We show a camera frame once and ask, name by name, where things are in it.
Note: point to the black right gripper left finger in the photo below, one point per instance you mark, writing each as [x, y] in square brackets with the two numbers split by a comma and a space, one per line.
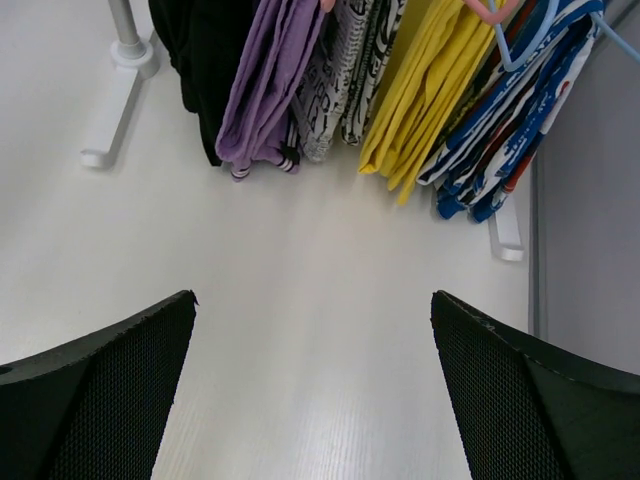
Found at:
[96, 407]

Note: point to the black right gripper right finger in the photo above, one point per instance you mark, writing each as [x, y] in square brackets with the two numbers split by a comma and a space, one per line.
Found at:
[526, 409]

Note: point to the blue white print trousers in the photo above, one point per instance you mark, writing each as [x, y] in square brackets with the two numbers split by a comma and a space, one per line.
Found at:
[477, 163]

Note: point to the purple trousers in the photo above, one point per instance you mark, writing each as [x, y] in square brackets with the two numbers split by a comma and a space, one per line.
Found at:
[258, 125]

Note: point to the yellow trousers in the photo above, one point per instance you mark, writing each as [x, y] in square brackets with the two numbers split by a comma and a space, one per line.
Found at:
[438, 48]

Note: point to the light blue hanger with trousers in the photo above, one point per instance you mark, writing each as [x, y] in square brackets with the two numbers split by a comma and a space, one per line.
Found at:
[524, 28]

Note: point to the black white print trousers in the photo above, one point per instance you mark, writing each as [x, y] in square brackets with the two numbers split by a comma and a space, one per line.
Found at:
[342, 78]

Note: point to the pink hanger of yellow trousers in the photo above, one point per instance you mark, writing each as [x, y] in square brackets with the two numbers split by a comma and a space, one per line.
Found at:
[482, 10]

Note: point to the pink hanger of purple trousers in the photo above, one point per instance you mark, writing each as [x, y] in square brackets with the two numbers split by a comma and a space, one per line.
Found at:
[327, 5]

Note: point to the white metal clothes rack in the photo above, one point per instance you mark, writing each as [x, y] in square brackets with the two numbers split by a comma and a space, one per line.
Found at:
[135, 61]

